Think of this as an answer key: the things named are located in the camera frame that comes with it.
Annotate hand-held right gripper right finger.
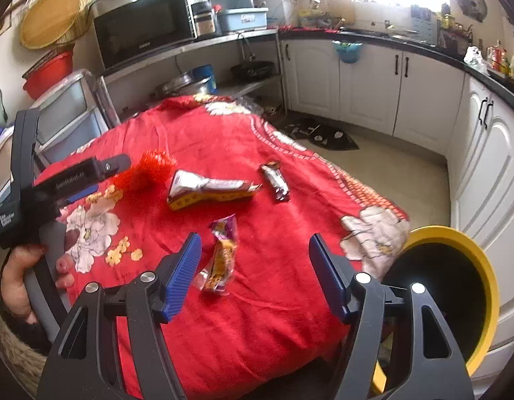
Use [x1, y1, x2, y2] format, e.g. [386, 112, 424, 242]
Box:
[309, 234, 474, 400]

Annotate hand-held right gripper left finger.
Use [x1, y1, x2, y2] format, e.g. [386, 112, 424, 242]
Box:
[37, 232, 202, 400]

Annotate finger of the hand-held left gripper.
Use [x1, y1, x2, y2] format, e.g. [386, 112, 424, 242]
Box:
[92, 154, 132, 182]

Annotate red mesh net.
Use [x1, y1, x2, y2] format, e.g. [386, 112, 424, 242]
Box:
[113, 150, 177, 192]

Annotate orange purple snack wrapper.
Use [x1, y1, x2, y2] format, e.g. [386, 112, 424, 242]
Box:
[193, 213, 239, 294]

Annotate yellow trash bin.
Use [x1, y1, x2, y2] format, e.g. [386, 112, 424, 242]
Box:
[371, 225, 500, 396]

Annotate person's left hand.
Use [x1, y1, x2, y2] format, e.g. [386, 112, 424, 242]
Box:
[0, 233, 80, 328]

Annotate pale blue plastic drawer unit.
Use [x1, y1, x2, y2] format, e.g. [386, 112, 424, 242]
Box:
[29, 71, 109, 163]

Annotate silver yellow snack wrapper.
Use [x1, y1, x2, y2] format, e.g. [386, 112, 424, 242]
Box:
[167, 169, 263, 211]

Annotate silver candy bar wrapper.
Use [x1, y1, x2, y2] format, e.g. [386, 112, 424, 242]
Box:
[259, 160, 292, 204]

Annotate red plastic basin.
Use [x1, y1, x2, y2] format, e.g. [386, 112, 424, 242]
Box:
[22, 50, 75, 101]

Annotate steel pot with lid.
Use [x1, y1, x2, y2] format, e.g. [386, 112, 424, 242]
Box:
[157, 71, 211, 97]

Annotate blue round container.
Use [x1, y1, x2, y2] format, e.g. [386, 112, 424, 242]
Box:
[192, 64, 218, 94]

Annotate red floral tablecloth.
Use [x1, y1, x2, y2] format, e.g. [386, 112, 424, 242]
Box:
[34, 95, 411, 400]

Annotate dark floor mat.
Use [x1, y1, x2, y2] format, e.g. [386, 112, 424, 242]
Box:
[282, 123, 360, 151]

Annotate black microwave oven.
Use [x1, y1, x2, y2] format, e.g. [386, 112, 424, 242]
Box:
[92, 0, 198, 71]

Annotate round woven bamboo tray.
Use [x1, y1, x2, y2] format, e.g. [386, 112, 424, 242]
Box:
[19, 0, 101, 48]

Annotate steel shelf rack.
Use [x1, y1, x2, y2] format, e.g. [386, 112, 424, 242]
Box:
[96, 29, 287, 121]

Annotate black wok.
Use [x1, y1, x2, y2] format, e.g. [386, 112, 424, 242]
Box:
[231, 60, 275, 82]

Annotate steel countertop appliance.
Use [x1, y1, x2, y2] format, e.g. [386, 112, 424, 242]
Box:
[191, 2, 218, 37]

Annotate white kitchen cabinets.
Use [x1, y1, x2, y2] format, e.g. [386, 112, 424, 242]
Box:
[280, 37, 514, 355]

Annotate blue plastic storage box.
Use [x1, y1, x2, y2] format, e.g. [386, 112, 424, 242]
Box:
[216, 0, 269, 34]

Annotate teal hanging basket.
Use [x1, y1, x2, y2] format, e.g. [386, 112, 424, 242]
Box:
[332, 41, 363, 64]

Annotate white crumpled plastic bag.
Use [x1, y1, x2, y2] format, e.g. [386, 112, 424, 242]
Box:
[464, 46, 489, 71]

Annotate wooden cutting board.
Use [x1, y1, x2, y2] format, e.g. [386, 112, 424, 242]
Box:
[314, 0, 355, 26]

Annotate group of condiment bottles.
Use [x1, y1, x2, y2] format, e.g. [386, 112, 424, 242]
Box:
[486, 39, 514, 78]

